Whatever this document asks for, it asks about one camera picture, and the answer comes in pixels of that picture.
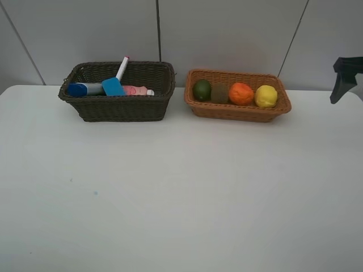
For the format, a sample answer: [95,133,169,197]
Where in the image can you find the orange mandarin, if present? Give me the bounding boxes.
[229,82,254,106]

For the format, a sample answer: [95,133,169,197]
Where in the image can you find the light brown wicker basket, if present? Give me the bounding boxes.
[184,69,292,122]

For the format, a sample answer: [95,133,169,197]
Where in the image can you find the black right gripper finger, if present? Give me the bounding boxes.
[330,72,357,104]

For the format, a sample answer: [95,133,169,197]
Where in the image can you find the yellow lemon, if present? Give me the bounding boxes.
[255,85,278,108]

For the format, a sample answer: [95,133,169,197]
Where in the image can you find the white bottle blue cap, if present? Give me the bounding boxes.
[67,83,105,97]

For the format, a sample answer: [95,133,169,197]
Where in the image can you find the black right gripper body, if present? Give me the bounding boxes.
[333,57,363,73]

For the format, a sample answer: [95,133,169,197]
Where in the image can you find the dark felt whiteboard eraser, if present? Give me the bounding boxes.
[102,77,125,96]

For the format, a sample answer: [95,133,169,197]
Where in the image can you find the small pink bottle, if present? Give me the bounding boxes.
[123,86,155,96]

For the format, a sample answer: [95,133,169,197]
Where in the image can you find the white marker pink caps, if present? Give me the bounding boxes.
[116,56,129,81]

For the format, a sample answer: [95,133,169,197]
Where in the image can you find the green lime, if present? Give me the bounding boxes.
[192,79,212,101]

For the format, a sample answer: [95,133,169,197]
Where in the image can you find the brown kiwi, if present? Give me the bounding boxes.
[210,83,229,104]

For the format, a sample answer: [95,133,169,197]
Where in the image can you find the dark brown wicker basket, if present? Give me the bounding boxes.
[58,61,175,122]

